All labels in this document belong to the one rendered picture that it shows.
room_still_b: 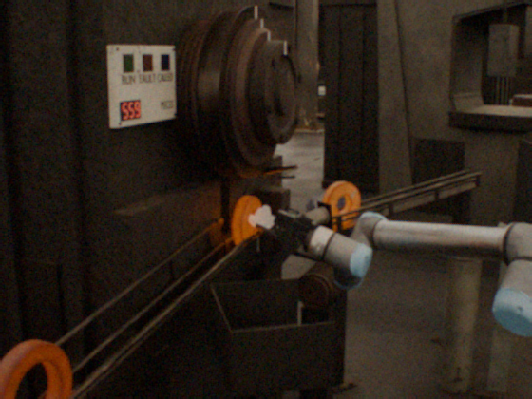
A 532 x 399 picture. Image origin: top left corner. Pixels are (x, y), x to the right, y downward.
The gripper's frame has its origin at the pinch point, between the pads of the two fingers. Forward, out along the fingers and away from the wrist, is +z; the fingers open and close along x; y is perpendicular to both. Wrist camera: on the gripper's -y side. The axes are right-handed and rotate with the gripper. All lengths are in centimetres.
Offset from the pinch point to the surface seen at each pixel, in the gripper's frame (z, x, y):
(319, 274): -21.4, -21.6, -16.0
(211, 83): 11.4, 25.0, 38.5
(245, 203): 1.0, 3.8, 5.4
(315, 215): -10.7, -35.7, -2.9
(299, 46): 283, -847, -23
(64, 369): -4, 86, -6
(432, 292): -57, -162, -60
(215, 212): 7.0, 9.4, 1.5
